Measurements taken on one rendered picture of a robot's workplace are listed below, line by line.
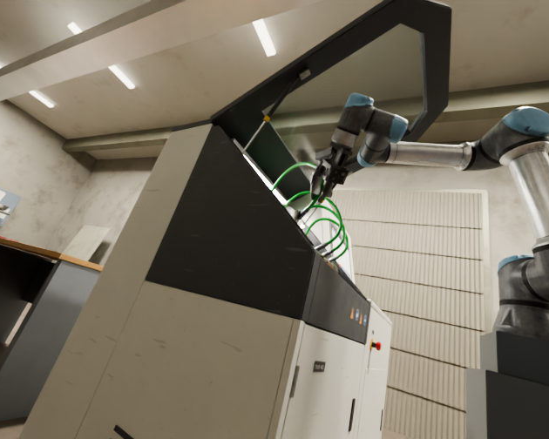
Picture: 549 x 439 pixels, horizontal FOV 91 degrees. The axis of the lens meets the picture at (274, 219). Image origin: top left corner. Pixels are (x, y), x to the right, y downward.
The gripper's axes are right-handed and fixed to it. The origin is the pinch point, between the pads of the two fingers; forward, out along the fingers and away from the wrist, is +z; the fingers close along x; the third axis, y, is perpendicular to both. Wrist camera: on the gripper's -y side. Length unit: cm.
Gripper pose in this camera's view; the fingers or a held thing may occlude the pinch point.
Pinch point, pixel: (315, 197)
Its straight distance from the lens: 98.7
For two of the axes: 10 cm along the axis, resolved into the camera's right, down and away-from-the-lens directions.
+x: 9.2, 1.6, 3.7
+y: 2.5, 4.9, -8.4
